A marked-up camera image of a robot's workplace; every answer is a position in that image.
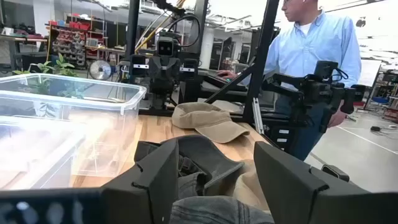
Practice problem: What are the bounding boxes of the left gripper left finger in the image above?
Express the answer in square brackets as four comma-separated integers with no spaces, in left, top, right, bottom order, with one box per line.
[99,138,180,224]

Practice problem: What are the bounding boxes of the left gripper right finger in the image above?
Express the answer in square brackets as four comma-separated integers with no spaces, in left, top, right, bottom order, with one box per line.
[253,141,398,224]

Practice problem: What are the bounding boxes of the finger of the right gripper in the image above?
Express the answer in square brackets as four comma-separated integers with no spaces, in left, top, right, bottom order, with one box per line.
[129,54,149,85]
[179,58,200,104]

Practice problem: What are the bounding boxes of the dark grey denim cap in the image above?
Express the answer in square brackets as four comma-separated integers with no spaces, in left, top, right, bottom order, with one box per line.
[133,134,275,224]

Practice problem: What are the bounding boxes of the round white fan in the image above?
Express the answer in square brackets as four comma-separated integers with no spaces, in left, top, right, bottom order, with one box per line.
[88,59,113,81]

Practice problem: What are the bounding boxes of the beige cotton cap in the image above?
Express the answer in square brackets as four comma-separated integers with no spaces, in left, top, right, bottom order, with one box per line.
[170,101,251,144]

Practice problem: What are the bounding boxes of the black labelled controller box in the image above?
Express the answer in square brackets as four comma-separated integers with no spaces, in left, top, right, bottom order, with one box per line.
[264,123,293,152]

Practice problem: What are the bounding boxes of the clear plastic storage bin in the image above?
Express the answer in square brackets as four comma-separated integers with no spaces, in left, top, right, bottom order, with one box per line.
[0,73,147,190]

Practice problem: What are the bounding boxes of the shelf with red bins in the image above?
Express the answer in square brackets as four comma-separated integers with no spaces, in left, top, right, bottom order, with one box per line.
[46,19,108,68]

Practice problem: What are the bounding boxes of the green potted plant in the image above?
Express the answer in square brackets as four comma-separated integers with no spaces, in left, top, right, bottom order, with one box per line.
[12,53,79,78]

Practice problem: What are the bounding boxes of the cluttered work desk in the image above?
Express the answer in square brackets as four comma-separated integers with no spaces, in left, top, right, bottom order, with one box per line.
[0,33,49,74]

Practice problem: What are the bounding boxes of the person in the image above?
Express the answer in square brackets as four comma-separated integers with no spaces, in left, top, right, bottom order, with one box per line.
[217,0,363,162]

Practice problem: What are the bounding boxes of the white board panel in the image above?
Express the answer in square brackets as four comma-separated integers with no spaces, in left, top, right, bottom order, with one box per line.
[357,58,382,88]

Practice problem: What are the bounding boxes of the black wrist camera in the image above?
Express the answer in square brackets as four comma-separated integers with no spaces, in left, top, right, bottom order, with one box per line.
[155,37,175,58]

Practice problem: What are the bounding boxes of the black diagonal frame brace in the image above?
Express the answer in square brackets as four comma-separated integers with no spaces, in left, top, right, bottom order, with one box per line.
[204,65,257,105]

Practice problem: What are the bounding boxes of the yellow cable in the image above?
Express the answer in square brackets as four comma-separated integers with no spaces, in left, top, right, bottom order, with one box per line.
[134,0,187,53]

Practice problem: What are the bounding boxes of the black frame post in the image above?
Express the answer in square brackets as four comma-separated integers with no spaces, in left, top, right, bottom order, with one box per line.
[125,0,141,62]
[242,0,280,123]
[188,0,210,55]

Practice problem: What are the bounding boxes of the small black depth camera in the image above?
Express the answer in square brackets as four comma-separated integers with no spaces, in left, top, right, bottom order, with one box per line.
[321,164,351,183]

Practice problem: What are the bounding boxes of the black cable loop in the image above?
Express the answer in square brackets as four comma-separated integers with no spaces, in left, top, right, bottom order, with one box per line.
[167,14,202,48]

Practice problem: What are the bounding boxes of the aluminium frame bracket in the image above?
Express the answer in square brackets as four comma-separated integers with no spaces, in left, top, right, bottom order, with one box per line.
[252,98,266,135]

